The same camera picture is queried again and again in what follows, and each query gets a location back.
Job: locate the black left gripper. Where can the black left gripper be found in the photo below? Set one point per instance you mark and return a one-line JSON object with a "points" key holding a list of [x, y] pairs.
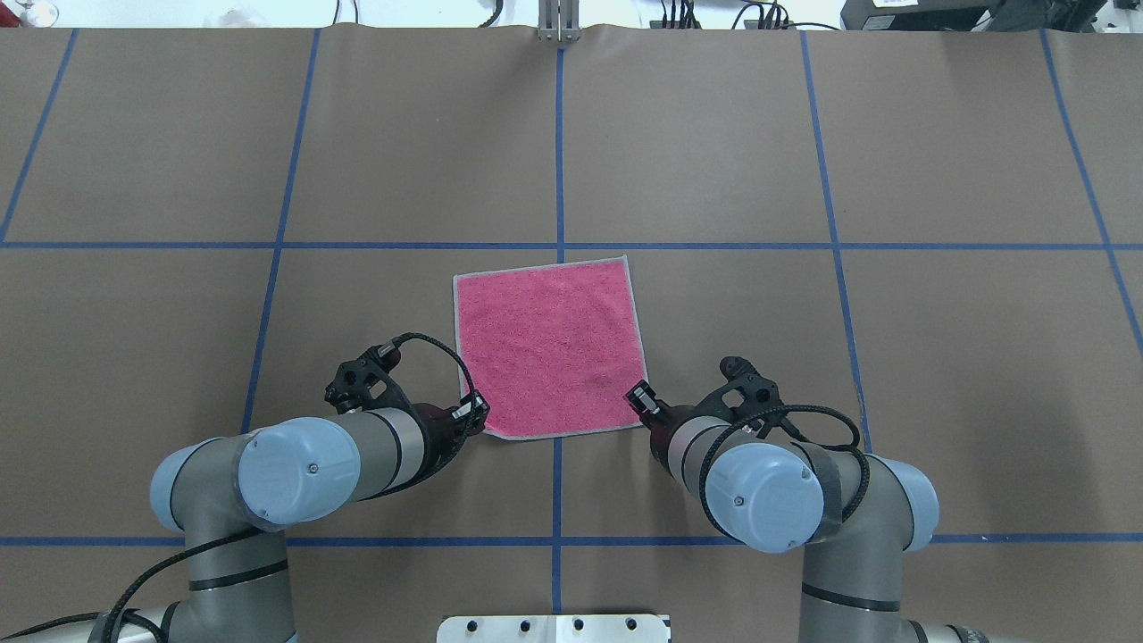
{"points": [[437, 431]]}

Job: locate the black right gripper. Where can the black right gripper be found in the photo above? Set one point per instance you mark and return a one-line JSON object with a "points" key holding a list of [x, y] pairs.
{"points": [[665, 428]]}

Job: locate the pink and grey towel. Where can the pink and grey towel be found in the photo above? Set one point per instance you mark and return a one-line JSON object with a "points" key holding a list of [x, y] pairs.
{"points": [[553, 349]]}

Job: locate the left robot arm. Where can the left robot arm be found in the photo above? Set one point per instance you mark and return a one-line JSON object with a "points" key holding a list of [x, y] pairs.
{"points": [[233, 498]]}

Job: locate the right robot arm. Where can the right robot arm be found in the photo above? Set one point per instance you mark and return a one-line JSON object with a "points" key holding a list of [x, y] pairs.
{"points": [[778, 478]]}

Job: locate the black equipment box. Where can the black equipment box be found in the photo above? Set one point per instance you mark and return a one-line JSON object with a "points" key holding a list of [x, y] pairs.
{"points": [[967, 16]]}

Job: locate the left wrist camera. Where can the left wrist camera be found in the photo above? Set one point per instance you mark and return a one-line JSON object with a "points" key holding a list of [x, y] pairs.
{"points": [[365, 383]]}

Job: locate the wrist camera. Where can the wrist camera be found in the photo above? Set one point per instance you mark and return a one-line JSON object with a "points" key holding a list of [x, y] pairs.
{"points": [[365, 383], [745, 392]]}

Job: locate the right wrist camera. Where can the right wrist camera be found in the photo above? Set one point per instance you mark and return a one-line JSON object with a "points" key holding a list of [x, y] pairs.
{"points": [[745, 392]]}

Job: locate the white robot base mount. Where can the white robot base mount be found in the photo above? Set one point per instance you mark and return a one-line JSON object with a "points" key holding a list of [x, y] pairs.
{"points": [[556, 628]]}

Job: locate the grey metal bracket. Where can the grey metal bracket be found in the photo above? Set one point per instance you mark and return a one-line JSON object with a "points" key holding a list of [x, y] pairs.
{"points": [[559, 21]]}

